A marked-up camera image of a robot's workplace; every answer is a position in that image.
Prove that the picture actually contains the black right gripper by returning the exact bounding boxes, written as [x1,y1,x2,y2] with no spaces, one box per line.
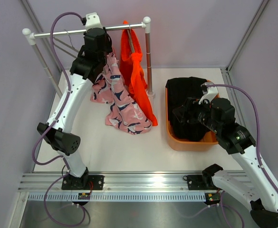
[173,96,221,133]

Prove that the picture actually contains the grey clothes hanger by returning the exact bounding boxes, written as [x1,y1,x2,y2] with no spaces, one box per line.
[53,30,79,58]

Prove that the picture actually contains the black shorts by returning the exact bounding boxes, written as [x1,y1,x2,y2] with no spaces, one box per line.
[165,76,209,142]

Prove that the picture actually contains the orange shorts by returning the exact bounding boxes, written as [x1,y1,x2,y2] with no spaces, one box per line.
[120,30,158,126]

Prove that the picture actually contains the brown clothes hanger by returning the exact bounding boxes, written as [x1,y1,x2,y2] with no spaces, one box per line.
[126,25,135,53]

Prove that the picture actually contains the pink patterned shorts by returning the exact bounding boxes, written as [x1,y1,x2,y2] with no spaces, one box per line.
[90,52,152,135]

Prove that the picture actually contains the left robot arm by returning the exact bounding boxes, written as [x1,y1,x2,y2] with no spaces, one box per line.
[37,28,112,190]

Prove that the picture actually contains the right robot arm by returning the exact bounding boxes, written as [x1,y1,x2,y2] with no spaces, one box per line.
[173,98,278,228]

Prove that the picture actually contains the orange plastic basket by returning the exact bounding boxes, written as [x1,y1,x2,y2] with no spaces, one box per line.
[165,88,218,152]

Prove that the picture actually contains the white silver clothes rack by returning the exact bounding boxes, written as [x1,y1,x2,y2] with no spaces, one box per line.
[22,16,155,103]

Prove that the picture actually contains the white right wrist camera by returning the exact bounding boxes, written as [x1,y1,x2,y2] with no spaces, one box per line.
[199,82,219,105]

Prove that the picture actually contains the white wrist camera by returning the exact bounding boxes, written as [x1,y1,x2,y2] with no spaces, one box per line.
[199,82,219,105]
[81,12,103,31]

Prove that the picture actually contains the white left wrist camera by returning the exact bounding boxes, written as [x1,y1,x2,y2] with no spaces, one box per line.
[81,12,103,31]

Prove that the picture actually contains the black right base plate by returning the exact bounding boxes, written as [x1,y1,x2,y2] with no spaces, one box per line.
[182,174,212,190]

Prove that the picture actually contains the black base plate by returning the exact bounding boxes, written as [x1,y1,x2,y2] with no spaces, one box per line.
[61,175,104,190]
[182,174,212,190]

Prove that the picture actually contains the aluminium mounting rail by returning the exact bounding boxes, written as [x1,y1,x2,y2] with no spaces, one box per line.
[17,171,253,192]

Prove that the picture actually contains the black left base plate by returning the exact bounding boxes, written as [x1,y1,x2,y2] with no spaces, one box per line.
[61,175,104,190]

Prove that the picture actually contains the white slotted cable duct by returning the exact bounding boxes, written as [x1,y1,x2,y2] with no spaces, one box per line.
[27,191,207,202]

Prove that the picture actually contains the aluminium cage frame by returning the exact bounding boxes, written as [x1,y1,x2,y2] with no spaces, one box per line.
[19,0,278,228]

